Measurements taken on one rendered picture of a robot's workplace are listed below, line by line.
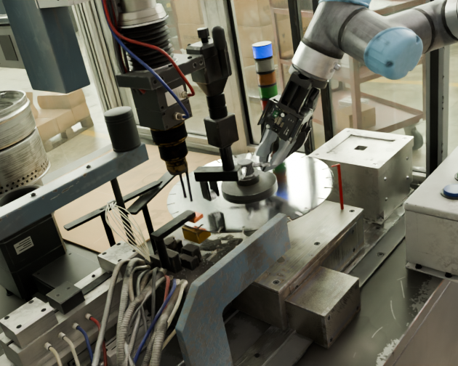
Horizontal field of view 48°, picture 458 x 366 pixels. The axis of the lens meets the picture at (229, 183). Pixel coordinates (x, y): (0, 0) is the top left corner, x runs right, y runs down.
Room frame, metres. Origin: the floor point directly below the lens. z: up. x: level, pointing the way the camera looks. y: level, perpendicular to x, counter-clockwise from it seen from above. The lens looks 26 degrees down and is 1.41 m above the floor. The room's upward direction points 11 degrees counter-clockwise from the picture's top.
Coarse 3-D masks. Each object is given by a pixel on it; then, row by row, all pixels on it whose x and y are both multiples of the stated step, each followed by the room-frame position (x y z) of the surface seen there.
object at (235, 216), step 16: (256, 160) 1.03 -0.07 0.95; (288, 160) 1.00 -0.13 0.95; (304, 160) 0.98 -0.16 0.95; (320, 160) 0.97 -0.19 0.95; (192, 176) 1.01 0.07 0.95; (288, 176) 0.92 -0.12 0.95; (304, 176) 0.91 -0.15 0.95; (320, 176) 0.90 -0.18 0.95; (176, 192) 0.95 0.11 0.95; (192, 192) 0.93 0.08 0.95; (272, 192) 0.87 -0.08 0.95; (288, 192) 0.86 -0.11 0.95; (304, 192) 0.85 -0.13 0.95; (320, 192) 0.83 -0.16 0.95; (176, 208) 0.88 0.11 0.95; (192, 208) 0.87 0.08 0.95; (208, 208) 0.85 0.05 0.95; (224, 208) 0.84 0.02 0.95; (240, 208) 0.83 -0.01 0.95; (256, 208) 0.82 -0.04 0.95; (272, 208) 0.81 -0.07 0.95; (288, 208) 0.80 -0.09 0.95; (304, 208) 0.79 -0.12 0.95; (192, 224) 0.81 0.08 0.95; (208, 224) 0.80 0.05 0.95; (224, 224) 0.78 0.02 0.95; (240, 224) 0.77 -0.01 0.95; (256, 224) 0.76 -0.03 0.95
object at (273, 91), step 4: (276, 84) 1.20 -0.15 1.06; (260, 88) 1.19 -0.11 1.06; (264, 88) 1.18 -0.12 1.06; (268, 88) 1.18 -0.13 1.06; (272, 88) 1.18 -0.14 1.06; (276, 88) 1.19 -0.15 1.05; (260, 92) 1.19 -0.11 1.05; (264, 92) 1.19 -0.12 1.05; (268, 92) 1.18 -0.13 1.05; (272, 92) 1.18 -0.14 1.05; (276, 92) 1.19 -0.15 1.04; (260, 96) 1.20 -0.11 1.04; (264, 96) 1.19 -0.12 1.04; (268, 96) 1.18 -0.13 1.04; (272, 96) 1.18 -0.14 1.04
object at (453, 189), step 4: (448, 184) 0.85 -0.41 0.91; (452, 184) 0.85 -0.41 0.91; (456, 184) 0.84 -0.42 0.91; (444, 188) 0.84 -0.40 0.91; (448, 188) 0.83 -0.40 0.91; (452, 188) 0.83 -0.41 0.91; (456, 188) 0.83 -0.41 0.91; (444, 192) 0.83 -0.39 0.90; (448, 192) 0.82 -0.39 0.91; (452, 192) 0.82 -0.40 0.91; (456, 192) 0.81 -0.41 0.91; (452, 196) 0.81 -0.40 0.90; (456, 196) 0.81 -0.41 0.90
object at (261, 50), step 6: (258, 42) 1.22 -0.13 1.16; (264, 42) 1.21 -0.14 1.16; (270, 42) 1.20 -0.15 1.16; (252, 48) 1.20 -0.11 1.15; (258, 48) 1.18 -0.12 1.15; (264, 48) 1.18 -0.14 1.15; (270, 48) 1.19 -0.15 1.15; (258, 54) 1.19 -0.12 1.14; (264, 54) 1.18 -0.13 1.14; (270, 54) 1.19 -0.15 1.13
